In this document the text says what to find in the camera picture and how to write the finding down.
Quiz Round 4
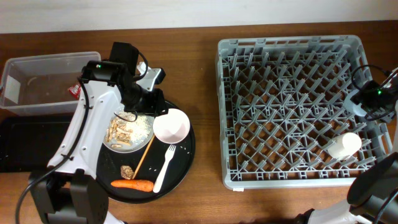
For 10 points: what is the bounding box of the pink bowl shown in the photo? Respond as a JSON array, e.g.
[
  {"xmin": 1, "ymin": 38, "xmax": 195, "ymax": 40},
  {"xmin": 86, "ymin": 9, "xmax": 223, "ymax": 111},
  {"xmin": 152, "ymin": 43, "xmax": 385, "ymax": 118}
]
[{"xmin": 153, "ymin": 108, "xmax": 190, "ymax": 144}]

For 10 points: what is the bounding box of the small white cup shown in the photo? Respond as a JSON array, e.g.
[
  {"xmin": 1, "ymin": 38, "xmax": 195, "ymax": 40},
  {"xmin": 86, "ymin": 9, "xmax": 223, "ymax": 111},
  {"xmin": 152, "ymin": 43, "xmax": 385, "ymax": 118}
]
[{"xmin": 327, "ymin": 133, "xmax": 362, "ymax": 161}]

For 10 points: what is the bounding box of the red snack wrapper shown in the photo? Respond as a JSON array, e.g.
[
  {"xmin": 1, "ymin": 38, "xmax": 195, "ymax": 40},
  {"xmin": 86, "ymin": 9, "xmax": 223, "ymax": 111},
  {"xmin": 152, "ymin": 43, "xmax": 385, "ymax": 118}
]
[{"xmin": 68, "ymin": 83, "xmax": 81, "ymax": 100}]

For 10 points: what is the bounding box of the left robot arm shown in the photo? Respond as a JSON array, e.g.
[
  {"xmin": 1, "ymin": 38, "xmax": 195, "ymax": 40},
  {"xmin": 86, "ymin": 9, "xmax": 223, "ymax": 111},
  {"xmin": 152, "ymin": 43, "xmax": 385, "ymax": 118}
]
[{"xmin": 15, "ymin": 42, "xmax": 169, "ymax": 223}]

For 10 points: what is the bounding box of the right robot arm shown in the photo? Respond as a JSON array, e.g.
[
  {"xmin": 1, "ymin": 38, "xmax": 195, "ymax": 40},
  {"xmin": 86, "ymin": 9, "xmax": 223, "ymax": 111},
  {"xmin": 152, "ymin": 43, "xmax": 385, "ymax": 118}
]
[{"xmin": 293, "ymin": 65, "xmax": 397, "ymax": 224}]

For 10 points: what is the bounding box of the grey dishwasher rack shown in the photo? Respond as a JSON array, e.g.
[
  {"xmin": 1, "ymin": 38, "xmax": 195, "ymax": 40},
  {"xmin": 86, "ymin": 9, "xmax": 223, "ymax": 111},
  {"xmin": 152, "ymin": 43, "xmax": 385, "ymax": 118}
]
[{"xmin": 215, "ymin": 35, "xmax": 392, "ymax": 190}]

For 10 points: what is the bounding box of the peanut shells pile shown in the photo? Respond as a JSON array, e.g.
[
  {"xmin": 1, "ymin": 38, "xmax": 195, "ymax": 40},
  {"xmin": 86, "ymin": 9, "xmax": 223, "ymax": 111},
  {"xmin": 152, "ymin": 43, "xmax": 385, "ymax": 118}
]
[{"xmin": 104, "ymin": 118, "xmax": 132, "ymax": 147}]

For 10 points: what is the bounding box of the grey plate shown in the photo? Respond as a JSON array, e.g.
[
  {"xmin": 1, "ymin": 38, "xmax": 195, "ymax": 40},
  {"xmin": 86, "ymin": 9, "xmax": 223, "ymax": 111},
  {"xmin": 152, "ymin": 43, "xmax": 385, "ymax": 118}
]
[{"xmin": 103, "ymin": 111, "xmax": 154, "ymax": 153}]

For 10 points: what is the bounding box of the white plastic fork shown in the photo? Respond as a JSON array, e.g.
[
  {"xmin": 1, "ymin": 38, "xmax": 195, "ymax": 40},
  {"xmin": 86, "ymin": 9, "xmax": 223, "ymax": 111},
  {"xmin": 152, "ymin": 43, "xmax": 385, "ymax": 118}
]
[{"xmin": 152, "ymin": 144, "xmax": 176, "ymax": 193}]

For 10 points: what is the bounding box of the wooden chopstick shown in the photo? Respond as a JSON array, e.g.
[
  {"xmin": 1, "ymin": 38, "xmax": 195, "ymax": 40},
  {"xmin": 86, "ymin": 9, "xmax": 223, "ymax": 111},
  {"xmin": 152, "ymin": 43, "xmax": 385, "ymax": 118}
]
[{"xmin": 132, "ymin": 134, "xmax": 155, "ymax": 180}]

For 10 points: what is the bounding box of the brown walnut shell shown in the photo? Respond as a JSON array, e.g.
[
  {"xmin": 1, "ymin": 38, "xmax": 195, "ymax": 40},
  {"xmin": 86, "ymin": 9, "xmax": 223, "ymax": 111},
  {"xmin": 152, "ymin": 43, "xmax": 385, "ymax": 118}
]
[{"xmin": 121, "ymin": 166, "xmax": 134, "ymax": 180}]

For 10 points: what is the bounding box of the round black tray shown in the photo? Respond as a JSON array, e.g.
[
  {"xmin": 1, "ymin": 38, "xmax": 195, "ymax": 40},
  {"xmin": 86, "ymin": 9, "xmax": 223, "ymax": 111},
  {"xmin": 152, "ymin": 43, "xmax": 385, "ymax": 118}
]
[{"xmin": 93, "ymin": 99, "xmax": 197, "ymax": 204}]

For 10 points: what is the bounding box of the orange carrot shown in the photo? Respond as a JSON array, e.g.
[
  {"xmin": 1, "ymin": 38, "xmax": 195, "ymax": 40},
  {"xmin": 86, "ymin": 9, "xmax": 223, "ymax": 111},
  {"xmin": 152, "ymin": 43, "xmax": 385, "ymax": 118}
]
[{"xmin": 111, "ymin": 179, "xmax": 154, "ymax": 192}]

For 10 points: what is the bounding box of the clear plastic bin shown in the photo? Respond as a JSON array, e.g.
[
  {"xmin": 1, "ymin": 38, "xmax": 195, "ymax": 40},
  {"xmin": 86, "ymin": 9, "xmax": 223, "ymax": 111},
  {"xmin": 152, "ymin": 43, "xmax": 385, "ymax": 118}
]
[{"xmin": 1, "ymin": 52, "xmax": 101, "ymax": 116}]

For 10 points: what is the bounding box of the black bin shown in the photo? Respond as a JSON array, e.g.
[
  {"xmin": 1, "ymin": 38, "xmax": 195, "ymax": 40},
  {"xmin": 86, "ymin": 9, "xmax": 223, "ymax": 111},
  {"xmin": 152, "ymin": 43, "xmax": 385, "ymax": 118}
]
[{"xmin": 1, "ymin": 115, "xmax": 72, "ymax": 172}]

